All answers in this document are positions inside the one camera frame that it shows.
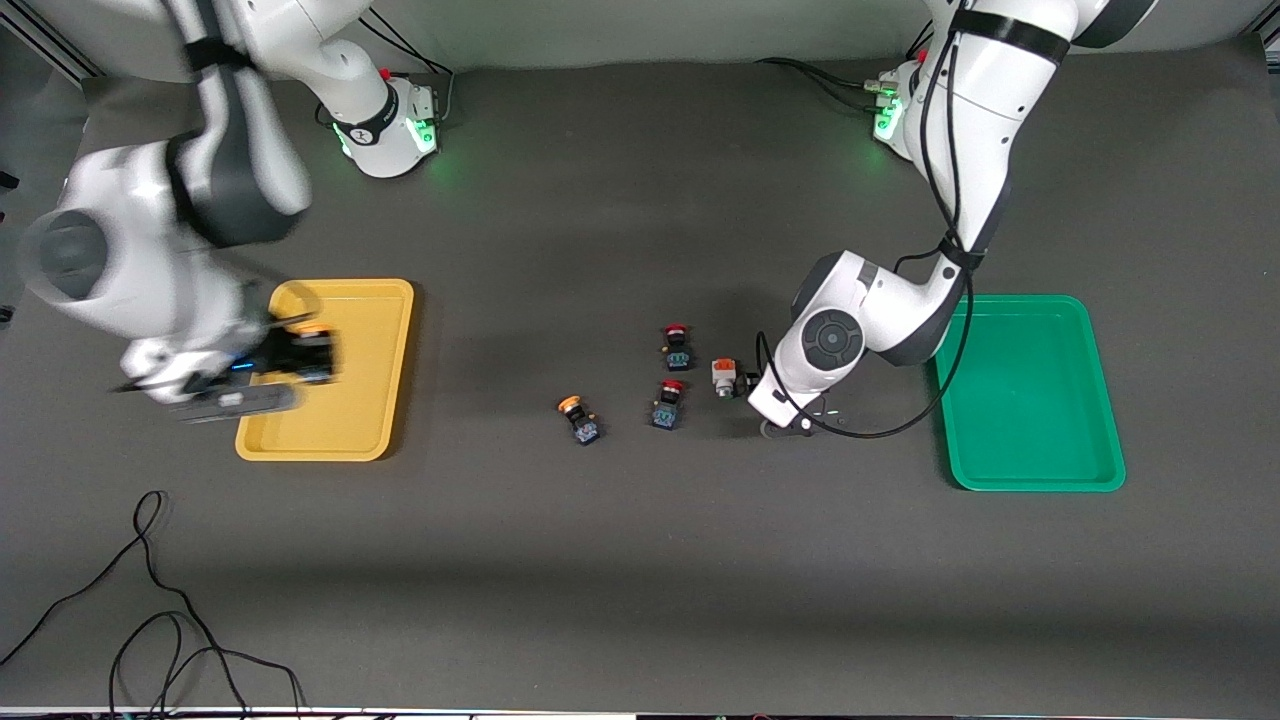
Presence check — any yellow cap push button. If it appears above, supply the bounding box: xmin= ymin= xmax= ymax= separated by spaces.
xmin=557 ymin=395 xmax=603 ymax=447
xmin=290 ymin=318 xmax=336 ymax=381

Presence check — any yellow plastic tray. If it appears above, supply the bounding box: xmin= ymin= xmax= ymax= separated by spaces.
xmin=235 ymin=278 xmax=416 ymax=463

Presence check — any dark grey table mat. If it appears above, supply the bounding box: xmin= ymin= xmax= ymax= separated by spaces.
xmin=0 ymin=55 xmax=1280 ymax=713

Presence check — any green plastic tray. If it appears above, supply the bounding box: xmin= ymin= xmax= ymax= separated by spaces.
xmin=930 ymin=293 xmax=1128 ymax=493

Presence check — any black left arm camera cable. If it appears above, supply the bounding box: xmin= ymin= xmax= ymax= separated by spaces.
xmin=755 ymin=5 xmax=976 ymax=441

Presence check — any loose black cable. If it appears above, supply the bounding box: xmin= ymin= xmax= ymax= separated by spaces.
xmin=0 ymin=490 xmax=306 ymax=719

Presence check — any black left arm base cable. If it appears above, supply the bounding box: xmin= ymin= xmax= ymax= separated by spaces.
xmin=755 ymin=57 xmax=891 ymax=106

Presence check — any black arm base cable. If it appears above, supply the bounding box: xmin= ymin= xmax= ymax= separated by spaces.
xmin=755 ymin=57 xmax=891 ymax=106
xmin=355 ymin=10 xmax=458 ymax=129

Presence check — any black right arm base cable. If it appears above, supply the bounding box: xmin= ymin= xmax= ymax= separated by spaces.
xmin=355 ymin=10 xmax=458 ymax=129

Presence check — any aluminium frame rail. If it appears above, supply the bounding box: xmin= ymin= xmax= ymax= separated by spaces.
xmin=0 ymin=8 xmax=103 ymax=81

